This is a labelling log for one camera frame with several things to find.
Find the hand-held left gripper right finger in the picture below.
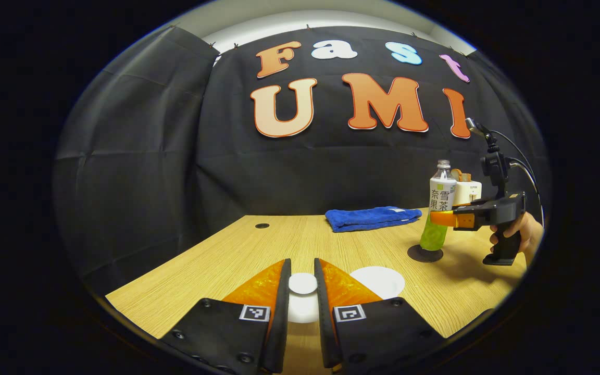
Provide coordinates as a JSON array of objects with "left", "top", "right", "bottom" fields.
[{"left": 314, "top": 257, "right": 445, "bottom": 373}]

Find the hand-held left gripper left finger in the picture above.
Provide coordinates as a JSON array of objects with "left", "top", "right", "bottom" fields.
[{"left": 160, "top": 258, "right": 292, "bottom": 374}]

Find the clear green water bottle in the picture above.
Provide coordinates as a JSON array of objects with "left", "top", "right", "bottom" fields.
[{"left": 419, "top": 159, "right": 458, "bottom": 252}]

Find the white teacup lid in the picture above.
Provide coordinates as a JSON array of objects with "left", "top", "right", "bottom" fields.
[{"left": 288, "top": 272, "right": 321, "bottom": 323}]

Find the dark round coaster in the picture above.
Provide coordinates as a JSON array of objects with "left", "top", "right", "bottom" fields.
[{"left": 407, "top": 244, "right": 444, "bottom": 263}]

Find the white teacup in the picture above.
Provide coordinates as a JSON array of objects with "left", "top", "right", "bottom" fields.
[{"left": 349, "top": 266, "right": 406, "bottom": 300}]

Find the white toaster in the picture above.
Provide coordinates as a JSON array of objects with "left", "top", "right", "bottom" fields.
[{"left": 452, "top": 180, "right": 483, "bottom": 206}]

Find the blue folded towel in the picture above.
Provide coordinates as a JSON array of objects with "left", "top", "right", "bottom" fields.
[{"left": 325, "top": 206, "right": 423, "bottom": 233}]

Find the black backdrop cloth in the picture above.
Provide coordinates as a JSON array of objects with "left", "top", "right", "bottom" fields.
[{"left": 53, "top": 26, "right": 548, "bottom": 297}]

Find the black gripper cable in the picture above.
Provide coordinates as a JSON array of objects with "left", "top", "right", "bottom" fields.
[{"left": 490, "top": 129, "right": 545, "bottom": 227}]

